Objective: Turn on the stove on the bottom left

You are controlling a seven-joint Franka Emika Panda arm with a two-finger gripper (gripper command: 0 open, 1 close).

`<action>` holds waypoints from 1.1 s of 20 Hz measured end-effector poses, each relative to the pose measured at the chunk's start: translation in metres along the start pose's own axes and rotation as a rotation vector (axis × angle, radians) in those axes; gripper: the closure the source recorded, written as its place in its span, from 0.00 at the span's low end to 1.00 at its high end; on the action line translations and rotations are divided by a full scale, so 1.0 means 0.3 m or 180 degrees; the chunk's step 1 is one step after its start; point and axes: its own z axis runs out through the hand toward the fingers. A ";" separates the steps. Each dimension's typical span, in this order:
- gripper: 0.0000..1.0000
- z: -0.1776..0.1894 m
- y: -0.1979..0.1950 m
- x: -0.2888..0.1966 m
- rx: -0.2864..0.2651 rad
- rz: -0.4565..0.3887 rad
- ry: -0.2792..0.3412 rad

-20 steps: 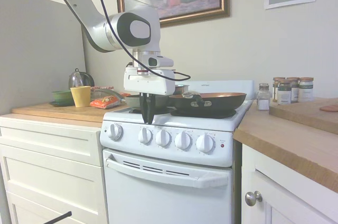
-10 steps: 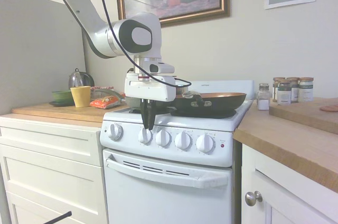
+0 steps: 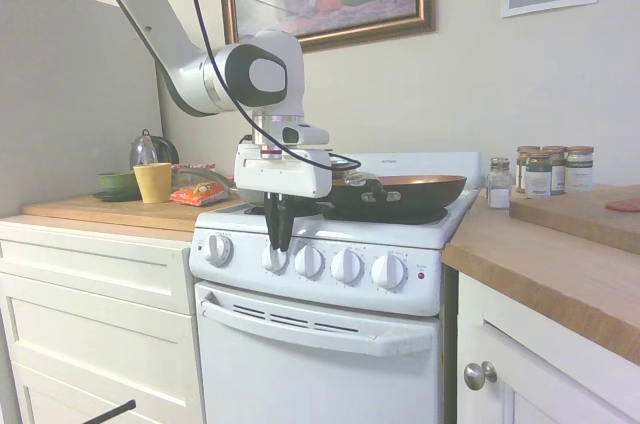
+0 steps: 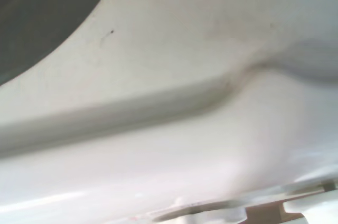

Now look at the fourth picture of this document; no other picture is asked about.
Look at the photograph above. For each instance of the white stove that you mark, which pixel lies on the white stove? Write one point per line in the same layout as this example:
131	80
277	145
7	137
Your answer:
171	89

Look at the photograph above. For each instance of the dark grey frying pan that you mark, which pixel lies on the dark grey frying pan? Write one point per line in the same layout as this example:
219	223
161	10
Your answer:
39	18

